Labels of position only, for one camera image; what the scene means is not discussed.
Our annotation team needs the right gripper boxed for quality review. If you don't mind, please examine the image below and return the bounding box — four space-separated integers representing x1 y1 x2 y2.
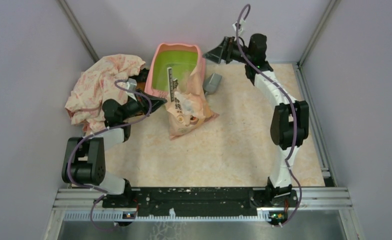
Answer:
201 36 252 65

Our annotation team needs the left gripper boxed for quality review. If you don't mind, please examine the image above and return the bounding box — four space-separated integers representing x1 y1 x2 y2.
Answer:
121 87 168 121

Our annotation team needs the metal litter scoop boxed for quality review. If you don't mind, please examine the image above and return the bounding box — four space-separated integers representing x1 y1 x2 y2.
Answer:
202 73 223 96

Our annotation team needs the white bag sealing clip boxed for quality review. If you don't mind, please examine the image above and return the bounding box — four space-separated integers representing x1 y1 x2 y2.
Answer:
166 67 176 103

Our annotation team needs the pink and green litter box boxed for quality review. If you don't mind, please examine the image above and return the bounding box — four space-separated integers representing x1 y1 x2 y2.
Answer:
144 43 206 98

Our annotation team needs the pink cat litter bag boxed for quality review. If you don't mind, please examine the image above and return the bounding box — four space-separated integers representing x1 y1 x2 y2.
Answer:
165 66 219 140

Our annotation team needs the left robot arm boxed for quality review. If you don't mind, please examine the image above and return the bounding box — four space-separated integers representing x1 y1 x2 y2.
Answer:
61 90 167 207

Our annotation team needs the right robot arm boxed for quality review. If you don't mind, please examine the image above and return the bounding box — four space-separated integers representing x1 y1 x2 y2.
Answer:
202 33 310 206

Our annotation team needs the dark plant in tray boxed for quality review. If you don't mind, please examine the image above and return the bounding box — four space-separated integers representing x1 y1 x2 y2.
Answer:
132 68 150 83

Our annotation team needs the pink floral cloth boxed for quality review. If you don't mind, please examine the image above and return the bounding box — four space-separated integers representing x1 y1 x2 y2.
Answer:
65 54 146 134

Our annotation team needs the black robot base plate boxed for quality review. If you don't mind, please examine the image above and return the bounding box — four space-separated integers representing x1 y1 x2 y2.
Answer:
102 187 298 218

